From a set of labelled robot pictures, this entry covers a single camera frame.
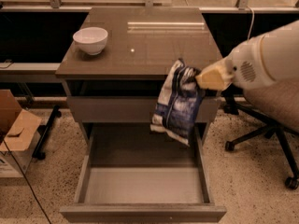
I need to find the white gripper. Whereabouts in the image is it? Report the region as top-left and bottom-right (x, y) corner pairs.
(195, 35), (275, 91)

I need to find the blue chip bag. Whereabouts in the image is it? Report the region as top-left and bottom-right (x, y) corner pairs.
(150, 59), (206, 147)

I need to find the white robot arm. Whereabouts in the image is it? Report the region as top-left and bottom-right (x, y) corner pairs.
(196, 21), (299, 91)

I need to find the grey drawer cabinet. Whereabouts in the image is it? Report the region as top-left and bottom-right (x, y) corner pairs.
(56, 7), (221, 140)

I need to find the open grey middle drawer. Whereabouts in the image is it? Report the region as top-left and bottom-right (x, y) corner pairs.
(61, 123), (226, 223)

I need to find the closed grey top drawer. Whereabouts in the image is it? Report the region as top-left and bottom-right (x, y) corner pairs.
(66, 96), (221, 124)

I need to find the white ceramic bowl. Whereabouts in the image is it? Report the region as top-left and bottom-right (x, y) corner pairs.
(73, 27), (108, 55)

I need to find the black stand foot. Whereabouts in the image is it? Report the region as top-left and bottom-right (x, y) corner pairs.
(32, 105), (62, 160)

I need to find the open cardboard box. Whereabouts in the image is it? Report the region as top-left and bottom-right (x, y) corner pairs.
(0, 90), (41, 177)

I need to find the white cable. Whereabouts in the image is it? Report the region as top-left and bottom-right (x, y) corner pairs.
(246, 7), (256, 42)

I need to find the black floor cable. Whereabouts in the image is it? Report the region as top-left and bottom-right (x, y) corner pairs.
(0, 131), (52, 224)

